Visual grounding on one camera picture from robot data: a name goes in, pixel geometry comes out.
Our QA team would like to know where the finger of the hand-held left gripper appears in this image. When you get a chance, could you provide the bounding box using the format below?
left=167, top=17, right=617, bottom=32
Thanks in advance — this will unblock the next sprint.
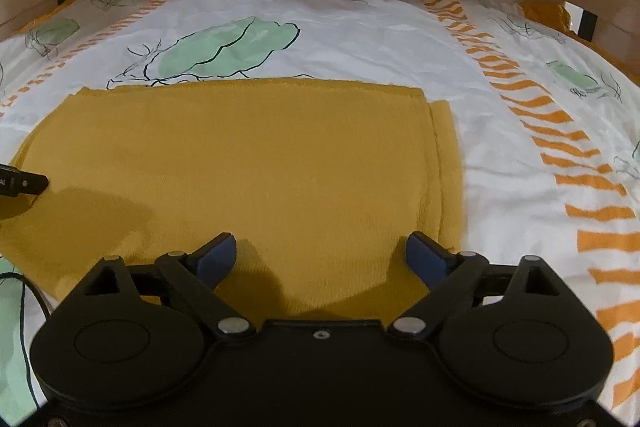
left=0, top=164, right=50, bottom=198

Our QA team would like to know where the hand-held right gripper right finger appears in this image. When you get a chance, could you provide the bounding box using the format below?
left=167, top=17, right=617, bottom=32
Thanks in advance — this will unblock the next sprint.
left=387, top=231, right=563, bottom=339

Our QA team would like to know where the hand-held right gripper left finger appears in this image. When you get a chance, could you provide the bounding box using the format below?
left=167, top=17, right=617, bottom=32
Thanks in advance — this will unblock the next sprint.
left=82, top=232, right=256, bottom=338

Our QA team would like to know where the mustard yellow sweater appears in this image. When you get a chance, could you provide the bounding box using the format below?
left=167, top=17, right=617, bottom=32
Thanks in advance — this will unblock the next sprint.
left=0, top=77, right=469, bottom=324

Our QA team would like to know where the white leaf-print duvet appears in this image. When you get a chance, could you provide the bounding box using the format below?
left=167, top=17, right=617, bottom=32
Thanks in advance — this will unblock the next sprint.
left=0, top=0, right=640, bottom=414

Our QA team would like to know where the black metal post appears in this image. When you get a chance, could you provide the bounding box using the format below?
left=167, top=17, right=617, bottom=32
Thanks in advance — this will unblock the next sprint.
left=579, top=6, right=599, bottom=42

